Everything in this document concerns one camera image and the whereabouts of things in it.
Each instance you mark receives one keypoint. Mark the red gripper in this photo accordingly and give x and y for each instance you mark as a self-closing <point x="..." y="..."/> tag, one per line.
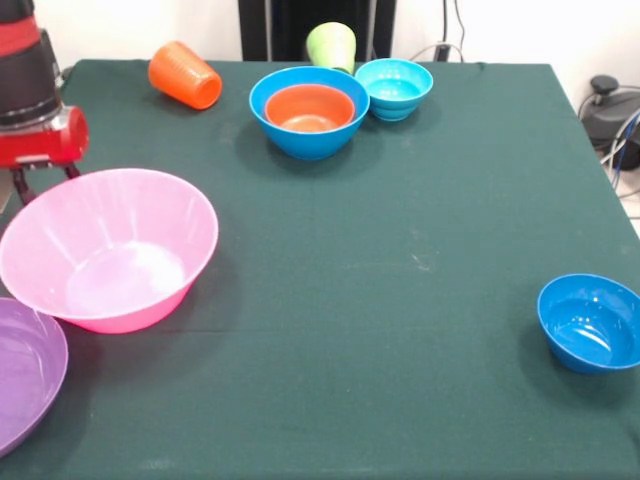
<point x="45" y="145"/>

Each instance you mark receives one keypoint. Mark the large pink plastic bowl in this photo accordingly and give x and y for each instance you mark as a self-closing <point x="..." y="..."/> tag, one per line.
<point x="110" y="240"/>

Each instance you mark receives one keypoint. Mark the orange plastic cup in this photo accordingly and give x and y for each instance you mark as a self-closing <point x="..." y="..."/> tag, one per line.
<point x="182" y="75"/>

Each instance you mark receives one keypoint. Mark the large purple plastic bowl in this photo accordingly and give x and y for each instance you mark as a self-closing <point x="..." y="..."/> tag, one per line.
<point x="25" y="375"/>

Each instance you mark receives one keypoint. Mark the large light blue bowl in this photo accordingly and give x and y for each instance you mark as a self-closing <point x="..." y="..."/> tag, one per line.
<point x="310" y="145"/>

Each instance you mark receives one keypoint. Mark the orange plastic bowl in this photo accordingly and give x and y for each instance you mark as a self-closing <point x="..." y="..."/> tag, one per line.
<point x="310" y="110"/>

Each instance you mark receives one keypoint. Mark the green plastic cup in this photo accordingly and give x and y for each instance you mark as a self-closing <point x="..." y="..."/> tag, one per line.
<point x="330" y="45"/>

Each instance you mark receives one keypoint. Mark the small cyan ribbed bowl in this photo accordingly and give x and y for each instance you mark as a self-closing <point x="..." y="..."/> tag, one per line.
<point x="394" y="92"/>

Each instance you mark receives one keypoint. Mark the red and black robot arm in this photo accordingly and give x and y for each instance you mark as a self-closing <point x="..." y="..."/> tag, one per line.
<point x="22" y="65"/>

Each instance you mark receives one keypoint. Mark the dark green tablecloth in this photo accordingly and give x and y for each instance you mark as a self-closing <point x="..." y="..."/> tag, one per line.
<point x="400" y="250"/>

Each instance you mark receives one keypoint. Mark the small dark blue bowl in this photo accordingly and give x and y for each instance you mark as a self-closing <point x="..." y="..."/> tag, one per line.
<point x="590" y="325"/>

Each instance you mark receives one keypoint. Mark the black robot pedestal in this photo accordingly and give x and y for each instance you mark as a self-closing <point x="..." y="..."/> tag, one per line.
<point x="280" y="25"/>

